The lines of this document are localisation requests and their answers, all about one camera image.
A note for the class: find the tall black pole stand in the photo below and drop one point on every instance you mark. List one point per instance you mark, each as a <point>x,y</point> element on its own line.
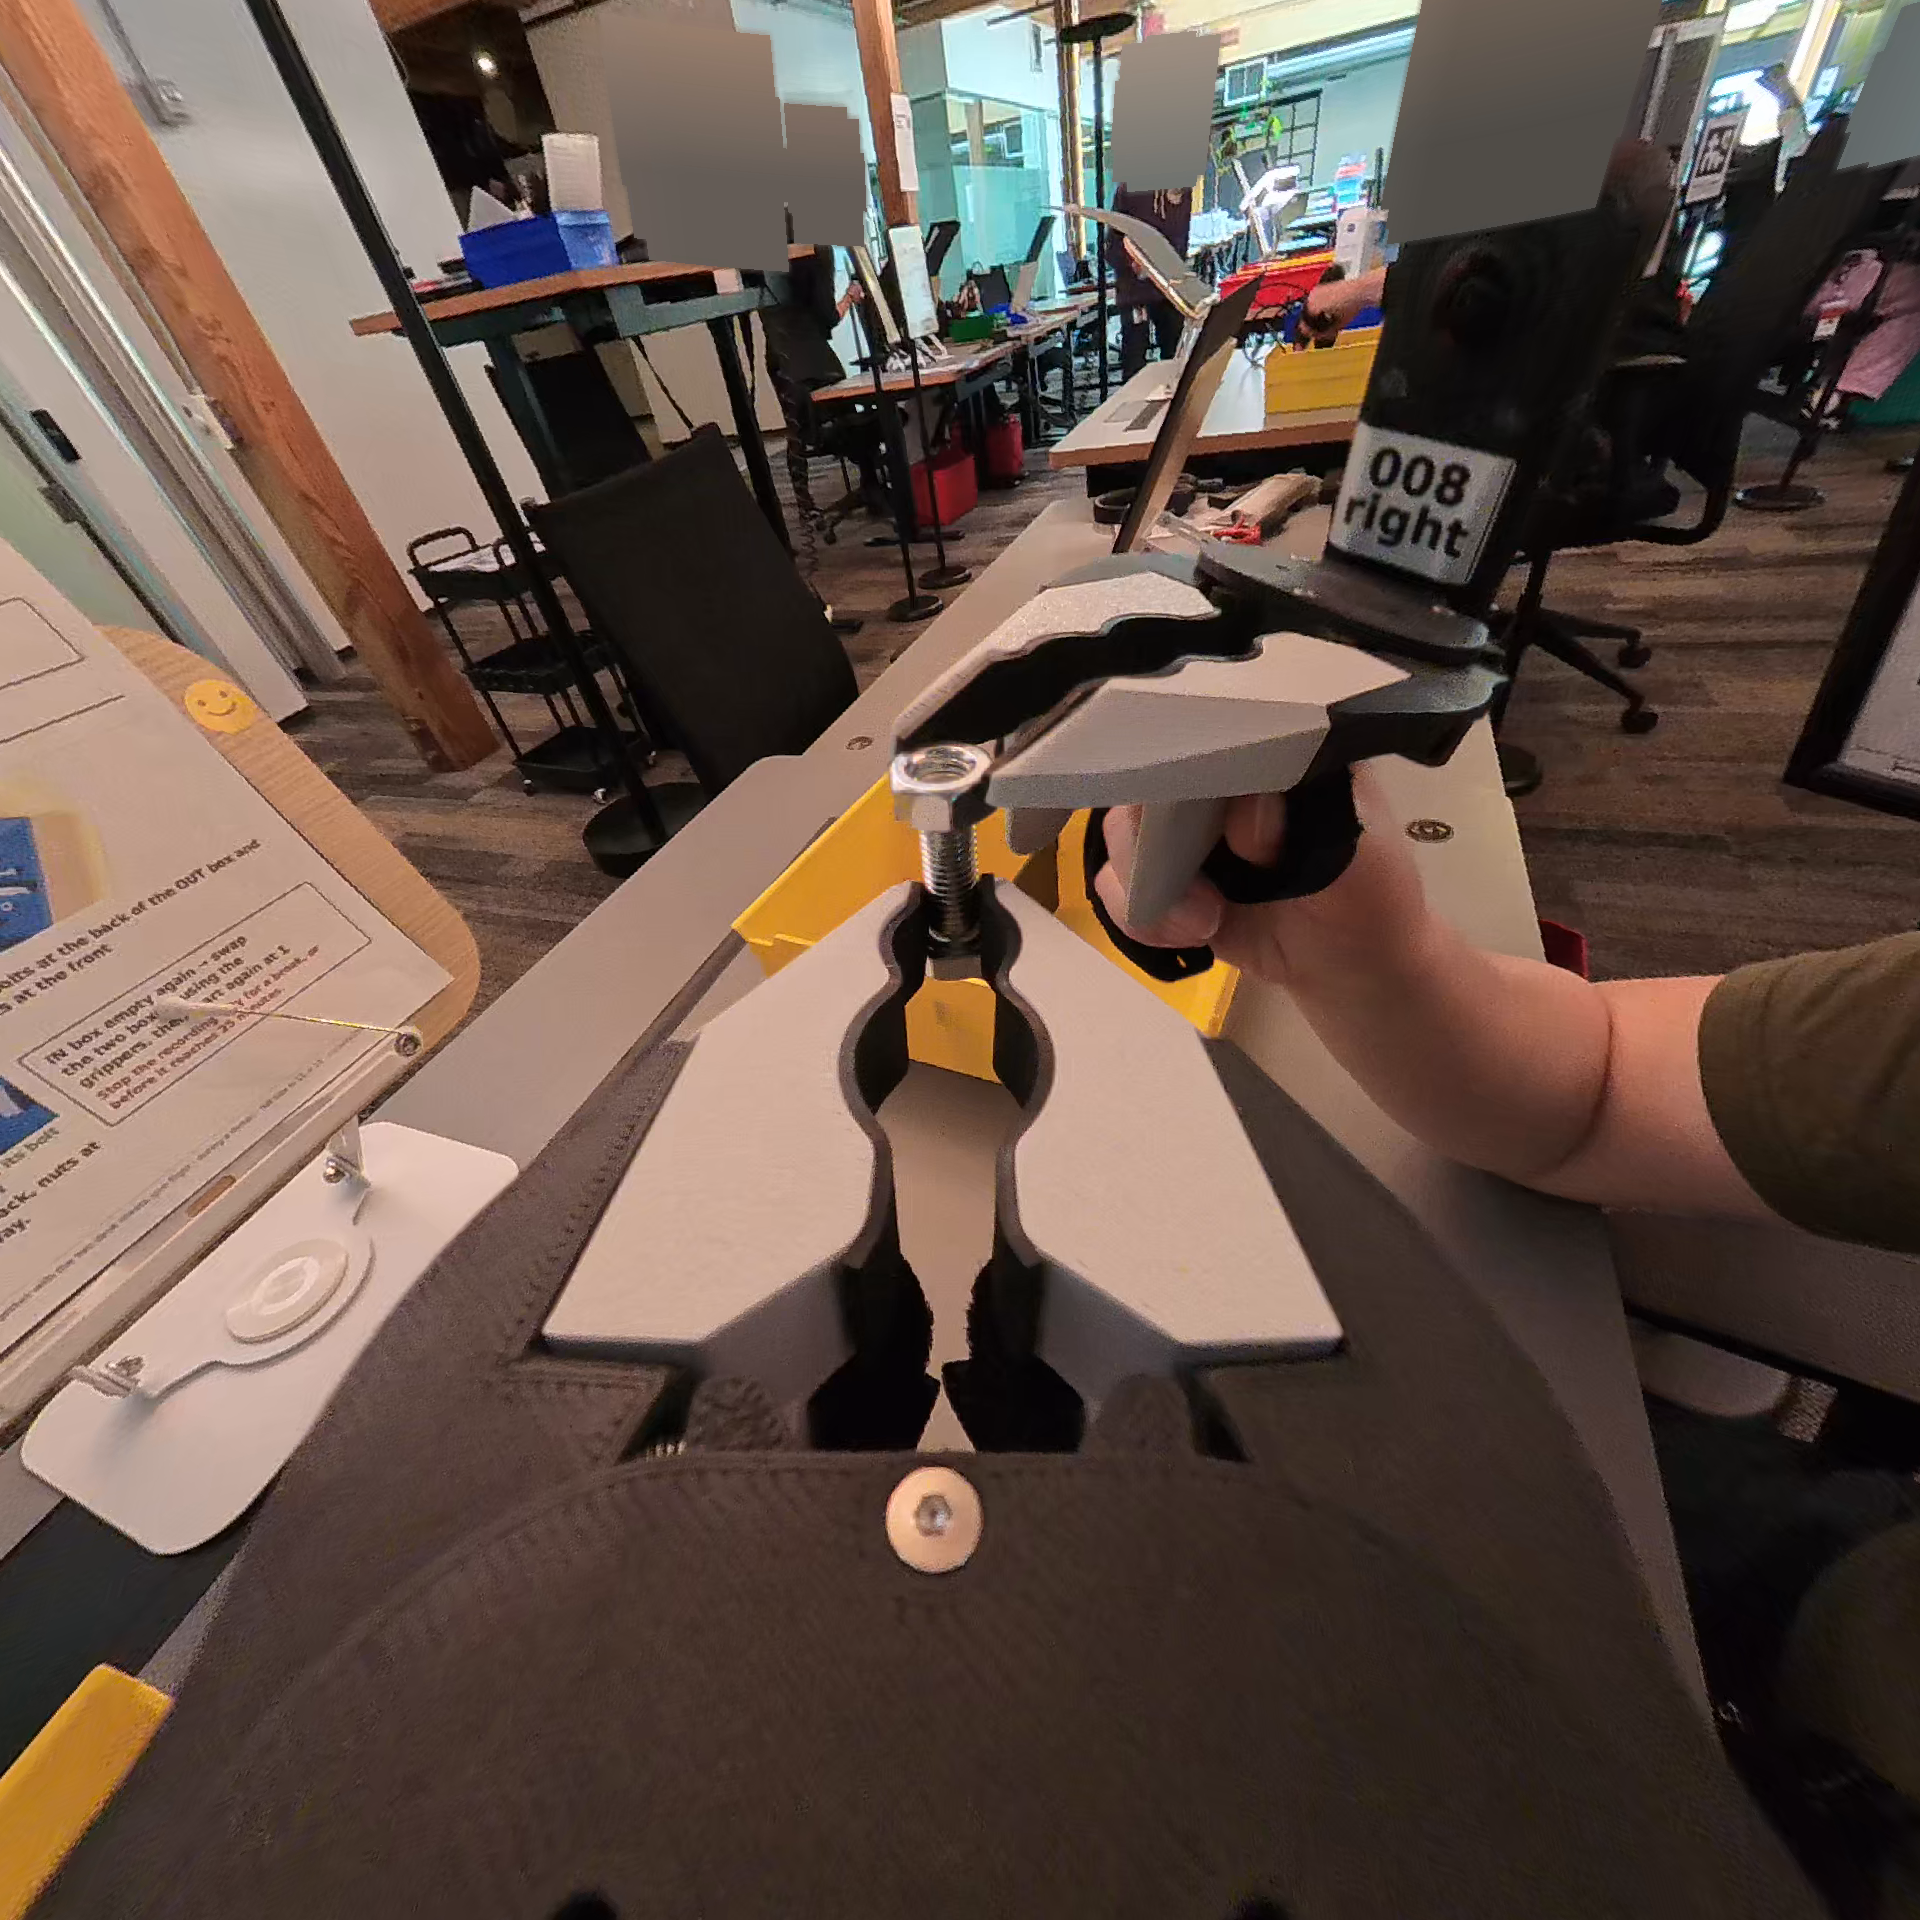
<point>451,451</point>

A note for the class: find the yellow divided plastic bin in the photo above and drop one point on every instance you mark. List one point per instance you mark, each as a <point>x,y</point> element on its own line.
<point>825,886</point>

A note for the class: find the stack of white cups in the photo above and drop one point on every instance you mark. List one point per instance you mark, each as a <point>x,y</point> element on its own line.
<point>569,173</point>

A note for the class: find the person's right forearm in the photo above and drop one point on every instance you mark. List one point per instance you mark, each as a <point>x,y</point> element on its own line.
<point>1559,1067</point>

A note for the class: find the black framed marker sign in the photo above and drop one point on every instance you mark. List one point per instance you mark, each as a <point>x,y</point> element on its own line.
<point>1858,674</point>

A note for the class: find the grey work table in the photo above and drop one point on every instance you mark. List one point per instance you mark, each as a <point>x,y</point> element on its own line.
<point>1245,429</point>

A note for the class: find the person's right hand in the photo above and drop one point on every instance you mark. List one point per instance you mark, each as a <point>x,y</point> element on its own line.
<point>1335,932</point>

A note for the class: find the row of office desks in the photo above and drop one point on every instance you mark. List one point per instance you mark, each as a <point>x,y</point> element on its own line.
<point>915,374</point>

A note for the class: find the yellow storage bin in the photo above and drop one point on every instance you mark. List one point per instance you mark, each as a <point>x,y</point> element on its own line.
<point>1319,378</point>

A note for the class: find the yellow smiley sticker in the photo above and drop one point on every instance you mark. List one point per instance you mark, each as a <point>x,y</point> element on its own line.
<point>219,707</point>

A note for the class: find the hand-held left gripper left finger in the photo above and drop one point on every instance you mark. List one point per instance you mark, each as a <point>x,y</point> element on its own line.
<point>720,1201</point>

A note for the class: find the brown wooden board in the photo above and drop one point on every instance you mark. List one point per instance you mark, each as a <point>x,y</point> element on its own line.
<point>1186,419</point>

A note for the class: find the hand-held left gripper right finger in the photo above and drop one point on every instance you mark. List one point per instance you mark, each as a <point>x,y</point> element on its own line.
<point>1171,1201</point>

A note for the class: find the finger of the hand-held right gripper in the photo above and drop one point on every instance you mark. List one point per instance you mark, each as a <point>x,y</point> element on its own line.
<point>1077,615</point>
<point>1171,736</point>

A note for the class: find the wooden sign board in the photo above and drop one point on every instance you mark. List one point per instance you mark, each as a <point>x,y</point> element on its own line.
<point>406,886</point>

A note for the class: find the steel hex bolt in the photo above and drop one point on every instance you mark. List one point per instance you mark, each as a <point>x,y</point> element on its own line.
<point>950,893</point>

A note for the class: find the wooden standing desk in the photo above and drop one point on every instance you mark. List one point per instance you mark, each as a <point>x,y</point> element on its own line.
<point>569,292</point>

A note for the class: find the wooden support post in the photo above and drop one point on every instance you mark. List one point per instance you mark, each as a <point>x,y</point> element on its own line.
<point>227,391</point>

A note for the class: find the printed instruction sheet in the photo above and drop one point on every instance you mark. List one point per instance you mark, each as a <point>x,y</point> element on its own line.
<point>164,932</point>

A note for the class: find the red plastic bin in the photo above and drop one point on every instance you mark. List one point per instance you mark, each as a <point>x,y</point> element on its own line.
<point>944,488</point>
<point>1003,451</point>

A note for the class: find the blue plastic bin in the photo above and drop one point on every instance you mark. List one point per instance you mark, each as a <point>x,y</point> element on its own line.
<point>538,249</point>

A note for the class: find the steel hex nut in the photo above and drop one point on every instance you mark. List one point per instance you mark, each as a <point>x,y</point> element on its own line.
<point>918,805</point>

